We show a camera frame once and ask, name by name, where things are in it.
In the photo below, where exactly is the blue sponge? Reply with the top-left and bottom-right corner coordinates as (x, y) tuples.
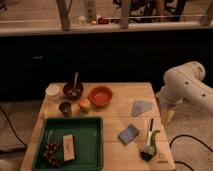
(118, 124), (139, 145)

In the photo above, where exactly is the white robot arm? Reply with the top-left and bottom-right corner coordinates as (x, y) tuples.
(156, 61), (213, 125)

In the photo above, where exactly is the red bowl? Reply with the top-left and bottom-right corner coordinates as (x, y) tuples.
(88, 86), (113, 107)

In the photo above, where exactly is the dark brown bowl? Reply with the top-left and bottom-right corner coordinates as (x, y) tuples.
(63, 82), (83, 101)

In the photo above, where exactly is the orange green toy fruit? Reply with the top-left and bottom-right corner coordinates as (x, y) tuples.
(79, 98), (91, 113)

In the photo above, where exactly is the metal spoon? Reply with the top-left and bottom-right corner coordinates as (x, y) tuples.
(72, 72), (78, 96)

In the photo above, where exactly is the grey folded cloth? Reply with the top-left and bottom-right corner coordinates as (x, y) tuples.
(131, 100), (152, 117)

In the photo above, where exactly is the dark small cup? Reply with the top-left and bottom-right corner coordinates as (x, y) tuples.
(59, 101), (72, 116)

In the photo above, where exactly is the white small cup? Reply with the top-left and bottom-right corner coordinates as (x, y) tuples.
(45, 84), (60, 100)

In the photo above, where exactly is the beige rectangular block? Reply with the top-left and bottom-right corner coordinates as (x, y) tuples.
(63, 134), (75, 162)

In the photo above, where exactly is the green plastic tray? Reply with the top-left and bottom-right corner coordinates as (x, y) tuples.
(32, 117), (104, 171)

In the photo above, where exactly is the green white dish brush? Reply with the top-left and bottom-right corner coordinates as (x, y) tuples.
(140, 118), (159, 161)

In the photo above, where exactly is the purple grape bunch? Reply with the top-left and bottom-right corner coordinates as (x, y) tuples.
(42, 142), (60, 168)

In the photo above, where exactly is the black floor cable right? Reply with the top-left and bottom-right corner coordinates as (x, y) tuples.
(169, 134), (213, 171)

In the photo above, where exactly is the black floor cable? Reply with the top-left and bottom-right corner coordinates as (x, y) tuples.
(0, 105), (28, 149)
(169, 134), (213, 171)

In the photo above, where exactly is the black floor cable left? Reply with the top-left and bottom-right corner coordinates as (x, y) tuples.
(0, 105), (28, 149)

